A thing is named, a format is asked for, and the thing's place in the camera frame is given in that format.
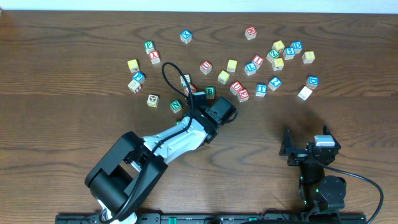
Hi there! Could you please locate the red A block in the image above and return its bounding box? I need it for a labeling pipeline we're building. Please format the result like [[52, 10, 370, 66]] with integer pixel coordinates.
[[184, 84, 197, 96]]

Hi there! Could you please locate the red H block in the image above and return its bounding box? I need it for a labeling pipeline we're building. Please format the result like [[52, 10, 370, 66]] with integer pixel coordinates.
[[245, 26, 257, 40]]

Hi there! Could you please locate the blue 2 block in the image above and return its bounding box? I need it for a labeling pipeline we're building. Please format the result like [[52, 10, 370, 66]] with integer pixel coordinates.
[[268, 77, 282, 91]]

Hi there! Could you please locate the wood block green side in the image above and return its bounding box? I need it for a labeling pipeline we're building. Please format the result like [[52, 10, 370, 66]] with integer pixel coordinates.
[[180, 74, 191, 88]]

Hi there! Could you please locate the green B block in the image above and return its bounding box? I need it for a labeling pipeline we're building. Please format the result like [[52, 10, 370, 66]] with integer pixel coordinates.
[[205, 86, 215, 99]]

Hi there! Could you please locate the red Y block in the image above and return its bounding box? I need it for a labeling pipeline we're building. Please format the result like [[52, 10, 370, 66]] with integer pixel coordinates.
[[149, 50, 160, 64]]

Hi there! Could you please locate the blue T block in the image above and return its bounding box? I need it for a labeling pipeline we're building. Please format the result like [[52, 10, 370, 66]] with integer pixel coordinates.
[[256, 83, 267, 97]]

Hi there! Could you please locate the yellow 8 block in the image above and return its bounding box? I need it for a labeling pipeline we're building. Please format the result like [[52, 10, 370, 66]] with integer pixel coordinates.
[[302, 51, 315, 64]]

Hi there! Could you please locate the red u block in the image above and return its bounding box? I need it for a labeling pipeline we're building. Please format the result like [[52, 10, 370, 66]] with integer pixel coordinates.
[[200, 60, 212, 75], [230, 81, 243, 96]]

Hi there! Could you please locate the plain wood red-sided block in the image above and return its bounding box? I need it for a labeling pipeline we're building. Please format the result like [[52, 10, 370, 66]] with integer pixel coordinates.
[[127, 80, 142, 93]]

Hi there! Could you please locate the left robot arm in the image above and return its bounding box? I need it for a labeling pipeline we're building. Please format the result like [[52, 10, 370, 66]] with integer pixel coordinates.
[[85, 95, 238, 223]]

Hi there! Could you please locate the red I block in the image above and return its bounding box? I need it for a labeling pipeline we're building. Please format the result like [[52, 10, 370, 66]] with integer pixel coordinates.
[[252, 55, 264, 69]]

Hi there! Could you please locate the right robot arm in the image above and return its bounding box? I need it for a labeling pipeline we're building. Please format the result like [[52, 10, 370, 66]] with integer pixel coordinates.
[[279, 126, 346, 222]]

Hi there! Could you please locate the blue X block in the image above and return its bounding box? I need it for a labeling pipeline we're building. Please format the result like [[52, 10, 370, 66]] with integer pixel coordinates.
[[180, 30, 192, 44]]

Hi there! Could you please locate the green Z block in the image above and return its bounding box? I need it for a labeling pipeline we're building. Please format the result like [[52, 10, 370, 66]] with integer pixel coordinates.
[[266, 49, 280, 63]]

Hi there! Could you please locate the plain wood block right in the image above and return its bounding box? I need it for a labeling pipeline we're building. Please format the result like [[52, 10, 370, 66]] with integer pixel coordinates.
[[298, 86, 313, 101]]

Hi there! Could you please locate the green F block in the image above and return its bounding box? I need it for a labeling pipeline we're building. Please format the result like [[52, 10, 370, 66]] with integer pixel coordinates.
[[144, 40, 155, 54]]

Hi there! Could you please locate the black cable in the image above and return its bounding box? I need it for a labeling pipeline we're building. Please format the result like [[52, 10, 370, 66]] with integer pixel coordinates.
[[313, 157, 385, 224], [99, 62, 195, 224]]

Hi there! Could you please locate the right black cable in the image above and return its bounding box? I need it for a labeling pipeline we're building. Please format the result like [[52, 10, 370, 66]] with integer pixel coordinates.
[[313, 157, 385, 224]]

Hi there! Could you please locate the blue d block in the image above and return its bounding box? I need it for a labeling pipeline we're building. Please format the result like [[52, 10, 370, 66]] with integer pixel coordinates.
[[305, 76, 319, 90], [290, 41, 303, 54]]

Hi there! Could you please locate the red E block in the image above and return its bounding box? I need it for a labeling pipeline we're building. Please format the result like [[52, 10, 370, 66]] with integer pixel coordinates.
[[237, 88, 250, 102]]

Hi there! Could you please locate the yellow block centre upper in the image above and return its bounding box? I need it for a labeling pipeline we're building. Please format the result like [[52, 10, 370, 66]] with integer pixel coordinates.
[[227, 59, 238, 73]]

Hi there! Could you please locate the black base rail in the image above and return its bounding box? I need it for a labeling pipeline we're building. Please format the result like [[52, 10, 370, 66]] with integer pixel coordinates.
[[55, 212, 368, 224]]

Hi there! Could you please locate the blue 5 block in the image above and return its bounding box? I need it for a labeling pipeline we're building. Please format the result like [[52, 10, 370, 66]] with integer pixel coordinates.
[[283, 47, 295, 60]]

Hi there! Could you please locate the blue D block upper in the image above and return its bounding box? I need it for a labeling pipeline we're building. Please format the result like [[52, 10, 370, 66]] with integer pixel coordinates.
[[290, 41, 303, 54]]

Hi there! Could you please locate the yellow block centre lower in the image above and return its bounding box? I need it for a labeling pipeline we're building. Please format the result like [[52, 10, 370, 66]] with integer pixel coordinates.
[[218, 70, 230, 85]]

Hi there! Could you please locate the red U block upper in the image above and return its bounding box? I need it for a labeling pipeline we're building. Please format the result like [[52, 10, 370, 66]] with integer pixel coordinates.
[[200, 60, 212, 75]]

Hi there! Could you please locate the yellow block far left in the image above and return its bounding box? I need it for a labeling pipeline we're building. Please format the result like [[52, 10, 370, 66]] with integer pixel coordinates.
[[127, 59, 140, 73]]

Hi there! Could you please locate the blue L block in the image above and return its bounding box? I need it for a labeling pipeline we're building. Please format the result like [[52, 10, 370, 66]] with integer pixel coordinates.
[[244, 62, 257, 76]]

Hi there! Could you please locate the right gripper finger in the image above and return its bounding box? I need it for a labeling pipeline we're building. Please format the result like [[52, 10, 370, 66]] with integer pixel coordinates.
[[323, 125, 341, 148], [279, 128, 294, 156]]

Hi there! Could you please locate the wood picture block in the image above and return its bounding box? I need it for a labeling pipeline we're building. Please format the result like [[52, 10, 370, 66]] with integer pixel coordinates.
[[147, 95, 159, 108]]

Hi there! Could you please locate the blue P block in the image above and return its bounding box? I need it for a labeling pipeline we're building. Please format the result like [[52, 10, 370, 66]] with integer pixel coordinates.
[[132, 72, 146, 85]]

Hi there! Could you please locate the left black cable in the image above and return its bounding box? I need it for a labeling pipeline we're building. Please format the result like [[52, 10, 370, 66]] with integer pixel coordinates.
[[99, 62, 195, 224]]

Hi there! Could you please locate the yellow block top right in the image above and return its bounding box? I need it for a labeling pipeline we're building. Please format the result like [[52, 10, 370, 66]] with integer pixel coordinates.
[[272, 40, 285, 53]]

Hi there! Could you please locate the yellow block below Z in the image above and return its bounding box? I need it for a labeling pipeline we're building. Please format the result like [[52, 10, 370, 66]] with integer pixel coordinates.
[[272, 58, 284, 71]]

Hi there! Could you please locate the blue D block lower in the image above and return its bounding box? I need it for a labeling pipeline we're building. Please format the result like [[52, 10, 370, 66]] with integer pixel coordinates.
[[305, 76, 319, 90]]

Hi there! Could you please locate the red U block lower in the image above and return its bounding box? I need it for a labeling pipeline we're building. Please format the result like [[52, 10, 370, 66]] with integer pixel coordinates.
[[230, 81, 243, 96]]

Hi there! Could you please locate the green N block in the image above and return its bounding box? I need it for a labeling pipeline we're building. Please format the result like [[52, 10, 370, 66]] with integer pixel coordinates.
[[170, 100, 182, 113]]

